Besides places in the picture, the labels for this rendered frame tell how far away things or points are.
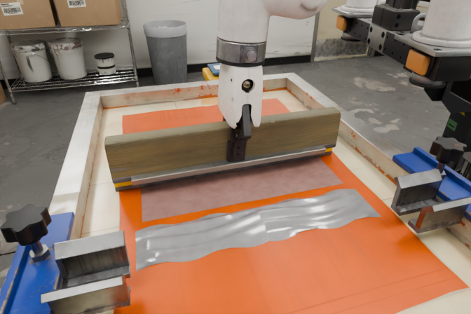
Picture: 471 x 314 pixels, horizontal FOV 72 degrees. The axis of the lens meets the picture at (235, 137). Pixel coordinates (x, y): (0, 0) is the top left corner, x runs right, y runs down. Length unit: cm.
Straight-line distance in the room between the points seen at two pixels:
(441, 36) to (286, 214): 50
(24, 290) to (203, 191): 27
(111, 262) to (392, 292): 33
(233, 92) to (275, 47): 393
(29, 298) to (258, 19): 42
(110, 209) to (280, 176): 29
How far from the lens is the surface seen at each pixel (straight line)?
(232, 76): 48
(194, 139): 53
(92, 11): 350
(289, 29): 442
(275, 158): 58
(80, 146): 66
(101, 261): 41
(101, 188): 60
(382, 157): 64
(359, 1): 118
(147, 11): 397
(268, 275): 44
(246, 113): 49
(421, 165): 61
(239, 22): 46
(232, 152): 55
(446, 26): 80
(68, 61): 372
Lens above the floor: 130
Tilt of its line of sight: 30 degrees down
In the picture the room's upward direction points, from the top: straight up
